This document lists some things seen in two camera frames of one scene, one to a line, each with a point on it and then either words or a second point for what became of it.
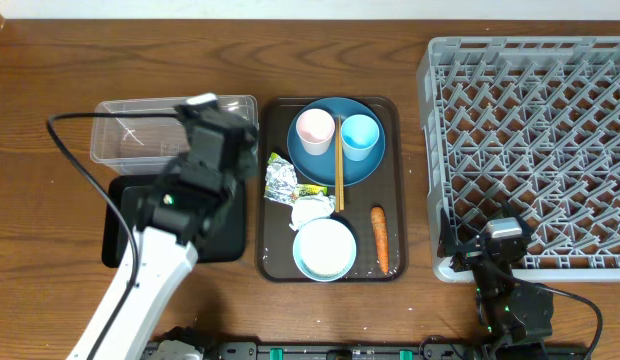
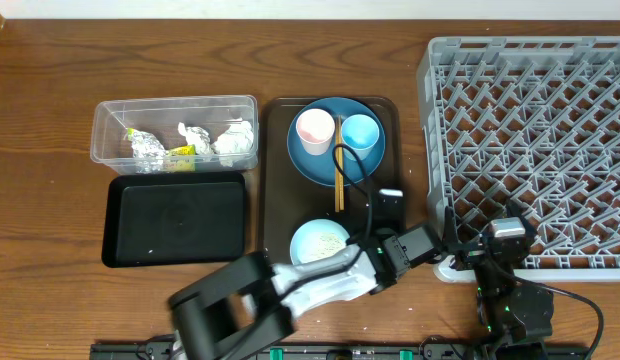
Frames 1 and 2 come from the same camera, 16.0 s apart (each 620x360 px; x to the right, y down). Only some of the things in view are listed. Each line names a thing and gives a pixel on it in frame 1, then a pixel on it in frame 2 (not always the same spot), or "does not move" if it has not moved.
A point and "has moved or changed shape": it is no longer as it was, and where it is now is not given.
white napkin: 310,207 has moved or changed shape
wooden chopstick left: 336,164 does not move
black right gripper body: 469,257 does not move
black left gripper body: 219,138 → 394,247
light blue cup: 359,134 does not move
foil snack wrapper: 281,183 → 148,151
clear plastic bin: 150,146 does not move
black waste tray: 223,241 does not move
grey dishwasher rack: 539,126 does not move
